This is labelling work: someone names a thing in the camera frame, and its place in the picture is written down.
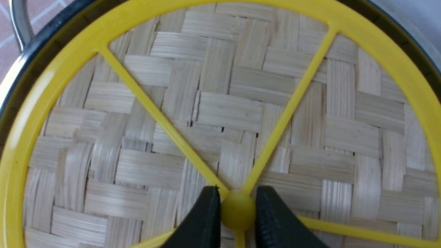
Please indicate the stainless steel pot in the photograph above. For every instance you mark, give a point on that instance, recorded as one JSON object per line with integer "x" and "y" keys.
{"x": 48, "y": 42}

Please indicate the yellow rimmed woven steamer lid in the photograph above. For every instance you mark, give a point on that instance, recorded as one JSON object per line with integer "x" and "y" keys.
{"x": 157, "y": 99}

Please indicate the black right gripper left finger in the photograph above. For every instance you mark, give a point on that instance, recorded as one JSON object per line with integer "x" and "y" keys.
{"x": 202, "y": 226}

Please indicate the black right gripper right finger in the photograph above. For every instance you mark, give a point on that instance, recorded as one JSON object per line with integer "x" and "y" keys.
{"x": 276, "y": 226}

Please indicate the pink checkered tablecloth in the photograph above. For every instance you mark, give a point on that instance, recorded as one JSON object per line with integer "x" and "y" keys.
{"x": 20, "y": 20}

